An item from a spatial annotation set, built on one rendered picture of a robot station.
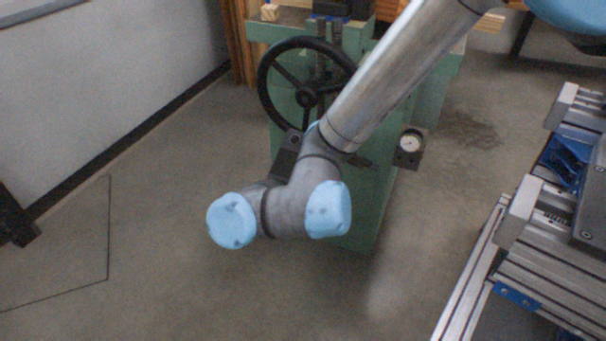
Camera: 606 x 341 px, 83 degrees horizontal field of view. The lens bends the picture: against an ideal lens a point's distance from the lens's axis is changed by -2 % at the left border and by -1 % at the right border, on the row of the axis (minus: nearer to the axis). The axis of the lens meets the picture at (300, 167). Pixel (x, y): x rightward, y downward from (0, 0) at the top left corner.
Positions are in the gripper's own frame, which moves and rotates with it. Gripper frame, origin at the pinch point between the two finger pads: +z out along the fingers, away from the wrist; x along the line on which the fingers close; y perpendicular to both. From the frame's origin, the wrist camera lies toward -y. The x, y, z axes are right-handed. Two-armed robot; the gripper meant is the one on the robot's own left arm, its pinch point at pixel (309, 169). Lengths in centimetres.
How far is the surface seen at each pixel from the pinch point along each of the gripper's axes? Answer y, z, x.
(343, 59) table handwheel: -25.2, 2.0, 1.7
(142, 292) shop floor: 70, 21, -61
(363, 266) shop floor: 48, 59, 14
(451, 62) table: -30.7, 20.2, 23.7
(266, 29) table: -31.2, 20.1, -26.8
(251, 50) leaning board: -34, 148, -101
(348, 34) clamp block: -31.5, 8.9, 0.0
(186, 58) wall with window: -20, 118, -130
